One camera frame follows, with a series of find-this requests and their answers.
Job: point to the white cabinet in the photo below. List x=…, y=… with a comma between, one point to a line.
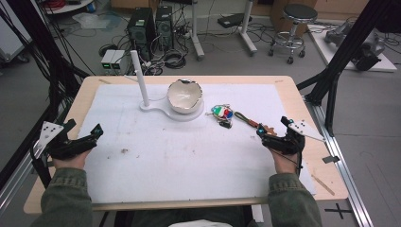
x=9, y=41

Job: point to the person's right hand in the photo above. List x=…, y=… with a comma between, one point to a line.
x=285, y=164

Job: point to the white power supply box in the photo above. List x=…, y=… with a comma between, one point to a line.
x=119, y=60
x=107, y=60

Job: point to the white foam mat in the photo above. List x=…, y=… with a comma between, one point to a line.
x=189, y=164

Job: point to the white eggshell-shaped bowl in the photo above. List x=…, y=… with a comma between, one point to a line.
x=184, y=97

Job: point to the person's legs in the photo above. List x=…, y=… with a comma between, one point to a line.
x=189, y=216

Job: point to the person's left hand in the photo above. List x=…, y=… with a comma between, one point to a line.
x=71, y=163

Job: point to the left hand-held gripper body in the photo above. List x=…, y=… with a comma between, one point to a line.
x=71, y=148

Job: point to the round black metal stool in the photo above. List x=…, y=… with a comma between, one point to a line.
x=299, y=12

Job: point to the white floor board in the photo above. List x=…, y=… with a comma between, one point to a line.
x=384, y=64

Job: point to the white desk leg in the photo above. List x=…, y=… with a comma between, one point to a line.
x=247, y=28
x=195, y=31

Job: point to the long wooden stick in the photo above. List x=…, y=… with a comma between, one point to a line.
x=323, y=185

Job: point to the grey robot parts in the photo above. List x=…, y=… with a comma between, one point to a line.
x=369, y=53

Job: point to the white cloth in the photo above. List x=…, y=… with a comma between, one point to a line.
x=197, y=224

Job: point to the clear plastic sheet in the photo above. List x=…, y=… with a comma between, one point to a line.
x=94, y=20

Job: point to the round white table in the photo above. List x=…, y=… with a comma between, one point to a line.
x=69, y=7

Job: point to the large black computer tower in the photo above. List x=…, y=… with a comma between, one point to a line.
x=140, y=31

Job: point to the grey tape piece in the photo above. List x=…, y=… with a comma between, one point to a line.
x=331, y=159

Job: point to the slim black computer tower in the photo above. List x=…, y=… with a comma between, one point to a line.
x=164, y=26

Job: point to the white post stand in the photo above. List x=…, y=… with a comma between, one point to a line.
x=140, y=78

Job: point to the aluminium rail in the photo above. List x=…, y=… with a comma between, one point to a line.
x=346, y=176
x=15, y=186

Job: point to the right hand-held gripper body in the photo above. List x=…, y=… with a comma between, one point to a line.
x=291, y=143

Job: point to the flat black box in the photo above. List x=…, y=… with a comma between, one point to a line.
x=231, y=19

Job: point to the black frame strut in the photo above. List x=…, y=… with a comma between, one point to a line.
x=31, y=31
x=346, y=47

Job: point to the short wooden stick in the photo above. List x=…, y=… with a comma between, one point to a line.
x=104, y=81

